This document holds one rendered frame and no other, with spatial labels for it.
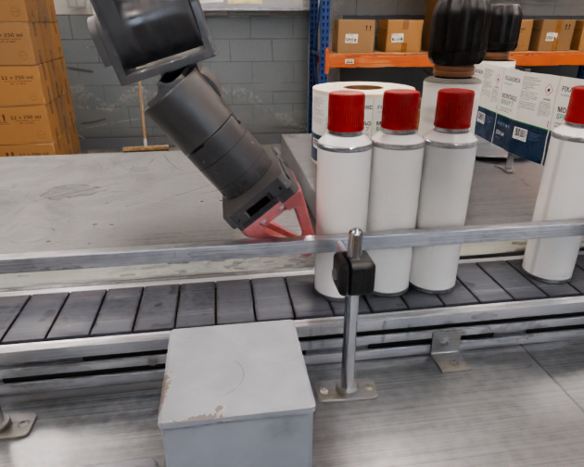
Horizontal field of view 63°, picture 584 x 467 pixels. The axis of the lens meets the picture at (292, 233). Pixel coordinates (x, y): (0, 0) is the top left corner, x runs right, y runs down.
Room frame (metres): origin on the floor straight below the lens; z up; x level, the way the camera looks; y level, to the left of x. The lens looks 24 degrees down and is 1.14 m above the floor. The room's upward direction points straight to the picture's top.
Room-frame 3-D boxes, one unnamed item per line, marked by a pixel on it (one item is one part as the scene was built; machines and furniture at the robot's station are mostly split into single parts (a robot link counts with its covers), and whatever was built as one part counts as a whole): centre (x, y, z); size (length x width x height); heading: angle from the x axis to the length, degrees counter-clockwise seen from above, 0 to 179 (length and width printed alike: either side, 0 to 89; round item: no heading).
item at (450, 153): (0.45, -0.15, 0.98); 0.05 x 0.05 x 0.20
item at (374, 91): (0.97, -0.14, 0.95); 0.20 x 0.20 x 0.14
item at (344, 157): (0.44, -0.05, 0.98); 0.05 x 0.05 x 0.20
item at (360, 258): (0.36, -0.05, 0.91); 0.07 x 0.03 x 0.16; 8
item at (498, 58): (1.10, -0.44, 1.04); 0.09 x 0.09 x 0.29
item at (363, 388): (0.34, -0.05, 0.83); 0.06 x 0.03 x 0.01; 96
